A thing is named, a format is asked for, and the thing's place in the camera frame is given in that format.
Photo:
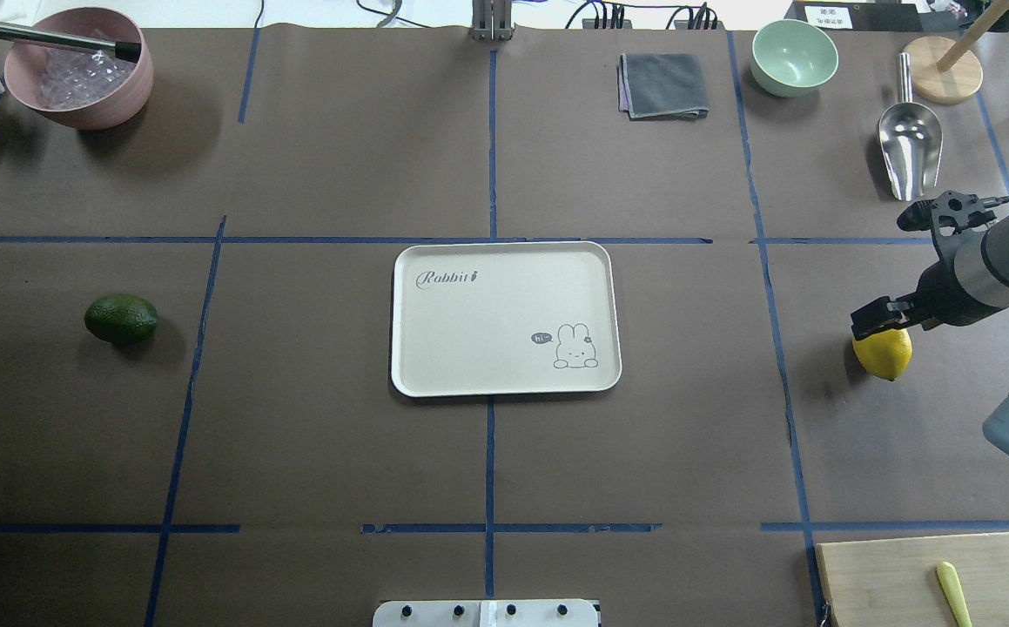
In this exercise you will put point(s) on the bubble wrap in bowl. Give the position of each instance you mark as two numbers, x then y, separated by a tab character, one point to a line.
73	79

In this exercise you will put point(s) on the yellow plastic knife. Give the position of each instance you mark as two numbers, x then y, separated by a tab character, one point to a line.
950	583

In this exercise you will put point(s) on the wooden mug stand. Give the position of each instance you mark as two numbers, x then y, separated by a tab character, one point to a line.
943	70

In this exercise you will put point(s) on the grey folded cloth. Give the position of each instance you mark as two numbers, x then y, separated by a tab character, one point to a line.
662	85

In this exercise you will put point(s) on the steel scoop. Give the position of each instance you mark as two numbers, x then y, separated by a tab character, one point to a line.
911	140

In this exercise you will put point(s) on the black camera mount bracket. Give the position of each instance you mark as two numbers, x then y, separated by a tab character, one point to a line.
958	211

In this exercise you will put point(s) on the light green bowl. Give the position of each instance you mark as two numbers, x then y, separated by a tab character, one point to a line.
791	59

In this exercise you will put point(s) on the cream rabbit tray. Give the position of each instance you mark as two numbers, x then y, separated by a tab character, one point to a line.
519	318

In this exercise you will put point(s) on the pink bowl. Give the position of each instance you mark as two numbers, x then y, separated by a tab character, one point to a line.
25	64

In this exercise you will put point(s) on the black handled tool in bowl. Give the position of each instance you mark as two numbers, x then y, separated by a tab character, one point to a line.
129	51

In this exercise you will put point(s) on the yellow lemon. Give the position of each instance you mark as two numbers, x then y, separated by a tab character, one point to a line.
886	355

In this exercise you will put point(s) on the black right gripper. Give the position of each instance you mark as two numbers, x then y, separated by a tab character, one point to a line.
939	287

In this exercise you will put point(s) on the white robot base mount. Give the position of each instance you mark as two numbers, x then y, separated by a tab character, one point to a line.
489	612

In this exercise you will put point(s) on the green avocado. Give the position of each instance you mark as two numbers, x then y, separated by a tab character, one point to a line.
121	319

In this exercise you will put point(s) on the wooden cutting board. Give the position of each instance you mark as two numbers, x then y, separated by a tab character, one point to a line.
929	581

